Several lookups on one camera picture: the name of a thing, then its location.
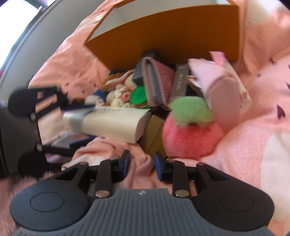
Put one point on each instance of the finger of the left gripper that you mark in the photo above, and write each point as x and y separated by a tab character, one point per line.
35	162
35	103

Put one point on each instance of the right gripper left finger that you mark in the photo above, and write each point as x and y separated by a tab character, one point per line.
108	172

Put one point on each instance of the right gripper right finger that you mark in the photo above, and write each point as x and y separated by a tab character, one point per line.
174	172

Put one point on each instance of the white paper box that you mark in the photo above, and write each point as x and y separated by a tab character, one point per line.
122	124

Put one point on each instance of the tan cardboard box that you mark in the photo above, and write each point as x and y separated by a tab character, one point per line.
151	141

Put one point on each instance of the pink green plush strawberry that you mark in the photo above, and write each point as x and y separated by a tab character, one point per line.
190	130

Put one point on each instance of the orange blue plush doll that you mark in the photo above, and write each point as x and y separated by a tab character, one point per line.
103	91

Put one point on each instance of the green round plastic lid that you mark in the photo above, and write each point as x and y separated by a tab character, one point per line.
138	95

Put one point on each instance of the crochet bunny doll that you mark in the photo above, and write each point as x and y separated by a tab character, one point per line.
119	92

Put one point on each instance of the pink grey wallet pouch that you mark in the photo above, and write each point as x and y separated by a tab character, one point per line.
158	82

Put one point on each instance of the light pink cloth pouch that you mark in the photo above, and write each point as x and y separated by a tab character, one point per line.
222	89

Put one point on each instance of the pink printed duvet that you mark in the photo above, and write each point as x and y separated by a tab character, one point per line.
256	151

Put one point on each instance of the dark grey small box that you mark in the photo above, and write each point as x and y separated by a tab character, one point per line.
138	73

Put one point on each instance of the dark card box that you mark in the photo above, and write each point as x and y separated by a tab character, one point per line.
180	82

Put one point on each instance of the orange cardboard box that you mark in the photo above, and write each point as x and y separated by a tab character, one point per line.
178	30

